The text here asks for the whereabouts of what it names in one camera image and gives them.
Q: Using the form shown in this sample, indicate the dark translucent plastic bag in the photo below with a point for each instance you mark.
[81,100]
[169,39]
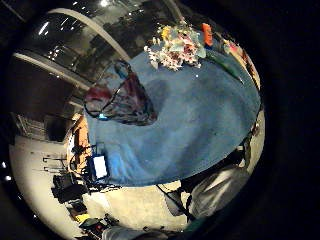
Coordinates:
[128,100]

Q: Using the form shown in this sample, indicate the bunch of mixed artificial flowers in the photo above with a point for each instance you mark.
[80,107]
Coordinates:
[178,46]

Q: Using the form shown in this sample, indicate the laptop with white screen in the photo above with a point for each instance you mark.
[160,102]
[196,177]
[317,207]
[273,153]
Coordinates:
[99,166]

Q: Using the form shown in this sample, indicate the orange wooden chair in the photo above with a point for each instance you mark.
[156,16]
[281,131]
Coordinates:
[81,140]

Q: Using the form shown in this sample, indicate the green flower stems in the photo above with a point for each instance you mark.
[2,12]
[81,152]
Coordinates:
[226,65]

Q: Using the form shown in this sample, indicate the the person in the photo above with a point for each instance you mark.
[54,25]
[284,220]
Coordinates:
[216,190]

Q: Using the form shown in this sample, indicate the orange flower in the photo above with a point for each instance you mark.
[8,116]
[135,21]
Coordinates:
[207,34]

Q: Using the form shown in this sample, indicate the black equipment case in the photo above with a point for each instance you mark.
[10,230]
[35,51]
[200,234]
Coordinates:
[68,191]

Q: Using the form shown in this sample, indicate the yellow tool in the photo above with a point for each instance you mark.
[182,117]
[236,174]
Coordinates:
[82,217]

